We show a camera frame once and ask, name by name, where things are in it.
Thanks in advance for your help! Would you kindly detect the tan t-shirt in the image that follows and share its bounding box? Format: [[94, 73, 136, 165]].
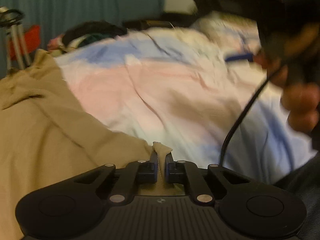
[[1, 50, 179, 239]]

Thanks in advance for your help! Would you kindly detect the pile of mixed clothes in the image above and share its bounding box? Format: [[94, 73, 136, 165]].
[[47, 21, 127, 53]]

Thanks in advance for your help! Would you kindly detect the person's right hand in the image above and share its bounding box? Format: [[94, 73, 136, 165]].
[[252, 24, 320, 137]]

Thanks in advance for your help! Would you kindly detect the pastel tie-dye duvet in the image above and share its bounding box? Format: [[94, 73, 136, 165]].
[[55, 12, 316, 184]]

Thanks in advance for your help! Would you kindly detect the red cloth on stand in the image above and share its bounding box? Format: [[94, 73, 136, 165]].
[[9, 25, 41, 60]]

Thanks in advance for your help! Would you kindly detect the garment steamer stand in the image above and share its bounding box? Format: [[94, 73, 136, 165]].
[[1, 7, 31, 70]]

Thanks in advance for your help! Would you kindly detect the teal blue curtain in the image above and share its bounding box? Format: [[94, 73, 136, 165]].
[[0, 0, 167, 79]]

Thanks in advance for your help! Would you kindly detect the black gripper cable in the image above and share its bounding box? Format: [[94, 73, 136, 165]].
[[218, 62, 288, 167]]

